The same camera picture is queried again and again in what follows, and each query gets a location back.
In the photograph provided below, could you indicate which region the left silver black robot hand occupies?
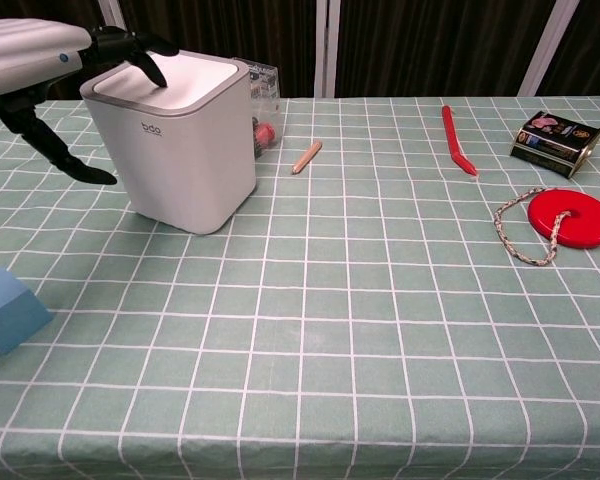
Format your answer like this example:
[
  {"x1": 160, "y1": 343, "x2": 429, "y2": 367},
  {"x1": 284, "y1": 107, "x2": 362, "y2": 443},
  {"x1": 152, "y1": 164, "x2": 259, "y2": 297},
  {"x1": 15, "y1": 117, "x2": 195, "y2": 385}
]
[{"x1": 0, "y1": 18, "x2": 180, "y2": 186}]

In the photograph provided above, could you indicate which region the white plastic trash bin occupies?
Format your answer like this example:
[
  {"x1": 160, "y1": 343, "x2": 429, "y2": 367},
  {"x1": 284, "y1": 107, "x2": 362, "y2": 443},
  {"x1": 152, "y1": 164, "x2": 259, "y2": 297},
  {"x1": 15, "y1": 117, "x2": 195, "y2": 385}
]
[{"x1": 79, "y1": 49, "x2": 258, "y2": 236}]

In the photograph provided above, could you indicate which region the blue foam block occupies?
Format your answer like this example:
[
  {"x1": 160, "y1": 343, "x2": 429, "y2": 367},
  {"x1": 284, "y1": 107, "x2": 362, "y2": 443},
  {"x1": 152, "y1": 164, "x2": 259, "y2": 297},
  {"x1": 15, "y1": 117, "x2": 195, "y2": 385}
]
[{"x1": 0, "y1": 266, "x2": 55, "y2": 356}]

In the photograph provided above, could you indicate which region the black canned meat tin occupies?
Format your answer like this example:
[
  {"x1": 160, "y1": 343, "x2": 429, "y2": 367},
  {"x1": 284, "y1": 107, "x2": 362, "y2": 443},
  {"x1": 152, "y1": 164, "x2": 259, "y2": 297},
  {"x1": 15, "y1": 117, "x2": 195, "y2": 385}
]
[{"x1": 509, "y1": 110, "x2": 600, "y2": 179}]

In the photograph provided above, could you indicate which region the clear plastic box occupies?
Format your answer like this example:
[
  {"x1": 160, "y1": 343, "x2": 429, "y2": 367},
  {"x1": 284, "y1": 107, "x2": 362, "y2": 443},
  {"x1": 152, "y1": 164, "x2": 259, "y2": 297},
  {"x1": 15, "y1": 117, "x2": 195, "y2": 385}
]
[{"x1": 232, "y1": 56, "x2": 282, "y2": 162}]

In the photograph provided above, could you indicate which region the small red item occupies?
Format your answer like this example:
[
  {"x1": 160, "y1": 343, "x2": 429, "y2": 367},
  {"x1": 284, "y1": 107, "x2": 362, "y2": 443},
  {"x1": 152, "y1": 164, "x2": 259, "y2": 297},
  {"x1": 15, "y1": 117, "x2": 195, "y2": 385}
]
[{"x1": 253, "y1": 117, "x2": 277, "y2": 150}]

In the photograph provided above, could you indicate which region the short wooden pencil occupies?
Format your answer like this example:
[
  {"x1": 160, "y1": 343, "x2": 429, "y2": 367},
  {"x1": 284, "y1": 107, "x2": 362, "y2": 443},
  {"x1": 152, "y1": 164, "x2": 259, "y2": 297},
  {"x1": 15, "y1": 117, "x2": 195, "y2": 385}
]
[{"x1": 290, "y1": 140, "x2": 324, "y2": 176}]

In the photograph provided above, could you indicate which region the dark brown curtain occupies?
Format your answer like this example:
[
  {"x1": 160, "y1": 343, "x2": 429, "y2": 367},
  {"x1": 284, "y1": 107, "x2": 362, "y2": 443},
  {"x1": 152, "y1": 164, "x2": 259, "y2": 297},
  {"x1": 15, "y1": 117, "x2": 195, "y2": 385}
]
[{"x1": 0, "y1": 0, "x2": 600, "y2": 100}]

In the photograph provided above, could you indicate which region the green white checked tablecloth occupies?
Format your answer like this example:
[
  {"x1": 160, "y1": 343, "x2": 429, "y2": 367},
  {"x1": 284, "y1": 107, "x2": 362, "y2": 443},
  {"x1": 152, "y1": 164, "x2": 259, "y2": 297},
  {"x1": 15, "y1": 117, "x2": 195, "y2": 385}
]
[{"x1": 0, "y1": 94, "x2": 600, "y2": 480}]

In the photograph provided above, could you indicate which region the red plastic stick tool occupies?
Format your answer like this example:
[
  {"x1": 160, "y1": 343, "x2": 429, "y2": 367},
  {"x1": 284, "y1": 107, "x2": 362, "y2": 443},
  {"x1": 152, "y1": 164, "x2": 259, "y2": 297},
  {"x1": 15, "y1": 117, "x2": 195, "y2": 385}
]
[{"x1": 440, "y1": 104, "x2": 480, "y2": 181}]

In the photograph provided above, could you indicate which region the red flat disc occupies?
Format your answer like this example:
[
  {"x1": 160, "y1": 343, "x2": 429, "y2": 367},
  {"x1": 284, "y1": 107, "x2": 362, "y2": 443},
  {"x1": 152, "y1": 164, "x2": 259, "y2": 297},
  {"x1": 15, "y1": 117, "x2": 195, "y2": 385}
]
[{"x1": 527, "y1": 187, "x2": 600, "y2": 251}]

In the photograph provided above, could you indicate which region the white frame post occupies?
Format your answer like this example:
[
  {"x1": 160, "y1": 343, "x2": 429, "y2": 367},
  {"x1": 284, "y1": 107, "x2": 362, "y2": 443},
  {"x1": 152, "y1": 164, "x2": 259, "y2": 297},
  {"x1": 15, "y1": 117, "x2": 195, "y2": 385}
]
[
  {"x1": 517, "y1": 0, "x2": 581, "y2": 98},
  {"x1": 313, "y1": 0, "x2": 342, "y2": 99},
  {"x1": 98, "y1": 0, "x2": 128, "y2": 32}
]

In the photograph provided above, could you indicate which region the speckled braided rope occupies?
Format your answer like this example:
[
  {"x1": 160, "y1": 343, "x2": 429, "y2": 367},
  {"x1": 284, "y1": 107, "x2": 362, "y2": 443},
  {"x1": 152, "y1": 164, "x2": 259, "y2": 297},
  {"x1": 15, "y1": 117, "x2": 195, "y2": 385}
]
[{"x1": 493, "y1": 186, "x2": 600, "y2": 267}]

